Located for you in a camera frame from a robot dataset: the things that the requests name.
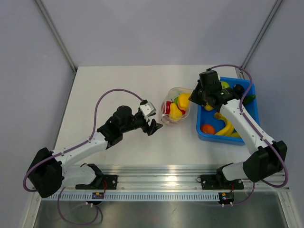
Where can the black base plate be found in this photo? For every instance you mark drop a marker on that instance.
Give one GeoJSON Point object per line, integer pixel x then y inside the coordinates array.
{"type": "Point", "coordinates": [105, 182]}
{"type": "Point", "coordinates": [209, 181]}

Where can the aluminium frame post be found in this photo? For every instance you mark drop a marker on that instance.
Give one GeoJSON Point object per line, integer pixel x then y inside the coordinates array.
{"type": "Point", "coordinates": [262, 32]}
{"type": "Point", "coordinates": [56, 35]}

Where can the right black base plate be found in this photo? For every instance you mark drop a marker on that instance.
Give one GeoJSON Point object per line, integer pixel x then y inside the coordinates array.
{"type": "Point", "coordinates": [209, 181]}

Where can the right aluminium frame post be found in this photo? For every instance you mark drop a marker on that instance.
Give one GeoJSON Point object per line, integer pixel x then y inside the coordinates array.
{"type": "Point", "coordinates": [262, 32]}

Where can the dark purple mangosteen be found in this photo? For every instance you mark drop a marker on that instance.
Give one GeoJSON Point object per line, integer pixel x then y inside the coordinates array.
{"type": "Point", "coordinates": [239, 89]}

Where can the blue plastic bin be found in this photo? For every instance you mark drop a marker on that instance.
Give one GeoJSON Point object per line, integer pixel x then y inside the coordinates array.
{"type": "Point", "coordinates": [207, 117]}

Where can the yellow green carambola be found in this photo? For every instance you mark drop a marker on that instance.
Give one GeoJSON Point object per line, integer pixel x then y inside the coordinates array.
{"type": "Point", "coordinates": [235, 135]}

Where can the clear zip top bag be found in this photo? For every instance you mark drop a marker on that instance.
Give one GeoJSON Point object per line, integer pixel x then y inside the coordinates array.
{"type": "Point", "coordinates": [171, 95]}

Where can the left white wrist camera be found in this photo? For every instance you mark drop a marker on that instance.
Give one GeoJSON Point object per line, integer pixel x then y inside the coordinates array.
{"type": "Point", "coordinates": [147, 109]}

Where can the green cucumber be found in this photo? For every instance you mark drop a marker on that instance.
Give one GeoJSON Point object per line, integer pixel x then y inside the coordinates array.
{"type": "Point", "coordinates": [248, 99]}

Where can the aluminium rail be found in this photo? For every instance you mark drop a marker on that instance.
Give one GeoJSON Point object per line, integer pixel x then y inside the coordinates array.
{"type": "Point", "coordinates": [148, 177]}

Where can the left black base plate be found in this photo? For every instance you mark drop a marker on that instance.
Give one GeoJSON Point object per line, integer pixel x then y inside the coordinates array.
{"type": "Point", "coordinates": [105, 182]}

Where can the left aluminium frame post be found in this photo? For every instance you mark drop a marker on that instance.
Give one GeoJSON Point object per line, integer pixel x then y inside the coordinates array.
{"type": "Point", "coordinates": [56, 35]}

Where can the left small circuit board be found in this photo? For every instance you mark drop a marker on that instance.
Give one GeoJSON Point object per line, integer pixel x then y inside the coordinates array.
{"type": "Point", "coordinates": [98, 195]}

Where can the small yellow banana bunch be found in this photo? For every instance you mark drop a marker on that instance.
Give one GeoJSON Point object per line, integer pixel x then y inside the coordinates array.
{"type": "Point", "coordinates": [208, 107]}

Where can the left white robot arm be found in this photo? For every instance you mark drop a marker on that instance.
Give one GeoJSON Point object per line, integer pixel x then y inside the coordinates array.
{"type": "Point", "coordinates": [105, 137]}

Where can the yellow banana bunch front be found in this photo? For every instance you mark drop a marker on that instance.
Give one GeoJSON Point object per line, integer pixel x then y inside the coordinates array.
{"type": "Point", "coordinates": [228, 129]}

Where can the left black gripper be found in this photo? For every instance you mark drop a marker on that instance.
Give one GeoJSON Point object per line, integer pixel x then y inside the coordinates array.
{"type": "Point", "coordinates": [154, 126]}

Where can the small circuit board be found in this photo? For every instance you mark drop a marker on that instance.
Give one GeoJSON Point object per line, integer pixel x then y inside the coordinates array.
{"type": "Point", "coordinates": [226, 197]}
{"type": "Point", "coordinates": [98, 195]}

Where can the right small circuit board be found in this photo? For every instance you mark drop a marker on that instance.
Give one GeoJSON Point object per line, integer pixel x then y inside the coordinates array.
{"type": "Point", "coordinates": [226, 197]}

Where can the green apple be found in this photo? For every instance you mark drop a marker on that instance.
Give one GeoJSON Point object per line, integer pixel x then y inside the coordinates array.
{"type": "Point", "coordinates": [224, 85]}

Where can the white slotted cable duct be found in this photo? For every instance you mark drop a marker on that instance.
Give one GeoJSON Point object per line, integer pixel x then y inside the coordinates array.
{"type": "Point", "coordinates": [137, 196]}

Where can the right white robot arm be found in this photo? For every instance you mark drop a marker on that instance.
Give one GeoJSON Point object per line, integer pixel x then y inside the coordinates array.
{"type": "Point", "coordinates": [267, 156]}

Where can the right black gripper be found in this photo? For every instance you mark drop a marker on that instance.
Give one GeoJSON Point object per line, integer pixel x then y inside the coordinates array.
{"type": "Point", "coordinates": [194, 97]}

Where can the red apple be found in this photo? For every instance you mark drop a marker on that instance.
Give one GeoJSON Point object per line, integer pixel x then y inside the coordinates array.
{"type": "Point", "coordinates": [166, 107]}

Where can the orange persimmon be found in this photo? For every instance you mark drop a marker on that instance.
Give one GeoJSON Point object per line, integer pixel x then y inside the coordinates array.
{"type": "Point", "coordinates": [207, 129]}

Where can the yellow bell pepper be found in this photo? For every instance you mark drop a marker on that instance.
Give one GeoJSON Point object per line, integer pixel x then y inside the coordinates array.
{"type": "Point", "coordinates": [183, 101]}

